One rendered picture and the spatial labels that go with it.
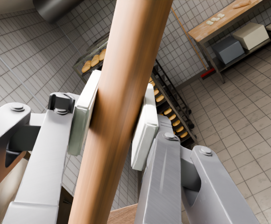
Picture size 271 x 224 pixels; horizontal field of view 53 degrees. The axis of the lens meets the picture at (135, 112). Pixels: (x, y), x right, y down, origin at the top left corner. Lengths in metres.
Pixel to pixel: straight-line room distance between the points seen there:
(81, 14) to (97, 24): 0.33
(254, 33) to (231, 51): 0.44
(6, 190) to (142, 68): 1.75
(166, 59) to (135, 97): 5.15
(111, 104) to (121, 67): 0.02
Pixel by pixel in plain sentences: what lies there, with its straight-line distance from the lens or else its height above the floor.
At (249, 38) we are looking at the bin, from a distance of 4.83.
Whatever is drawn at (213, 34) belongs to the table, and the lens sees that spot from 4.52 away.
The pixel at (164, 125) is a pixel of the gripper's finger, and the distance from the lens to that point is 0.16.
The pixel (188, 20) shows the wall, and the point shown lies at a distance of 5.24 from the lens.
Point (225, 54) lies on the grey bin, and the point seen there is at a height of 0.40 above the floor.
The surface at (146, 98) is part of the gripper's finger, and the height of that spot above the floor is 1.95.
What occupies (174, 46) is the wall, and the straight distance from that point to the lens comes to 5.27.
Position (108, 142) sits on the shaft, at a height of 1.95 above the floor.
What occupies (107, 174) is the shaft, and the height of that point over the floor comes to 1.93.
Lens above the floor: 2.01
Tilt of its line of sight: 20 degrees down
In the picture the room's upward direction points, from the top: 37 degrees counter-clockwise
